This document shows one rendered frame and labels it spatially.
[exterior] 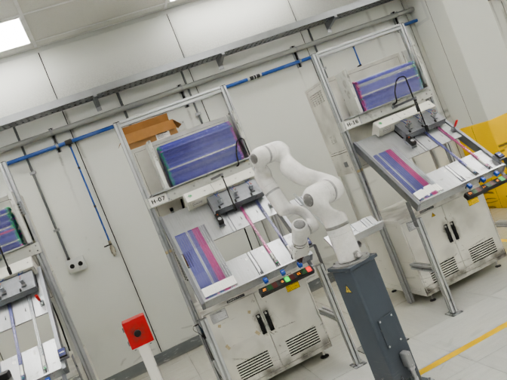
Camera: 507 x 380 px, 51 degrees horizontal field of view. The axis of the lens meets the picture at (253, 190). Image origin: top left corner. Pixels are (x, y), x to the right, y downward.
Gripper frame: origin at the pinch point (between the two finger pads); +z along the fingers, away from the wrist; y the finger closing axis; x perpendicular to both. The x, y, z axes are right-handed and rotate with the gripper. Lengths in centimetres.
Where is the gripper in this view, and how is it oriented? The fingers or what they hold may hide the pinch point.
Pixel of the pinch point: (299, 258)
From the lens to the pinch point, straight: 303.5
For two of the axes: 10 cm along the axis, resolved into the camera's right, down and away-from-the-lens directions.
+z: 0.7, 6.8, 7.3
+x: -4.4, -6.4, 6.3
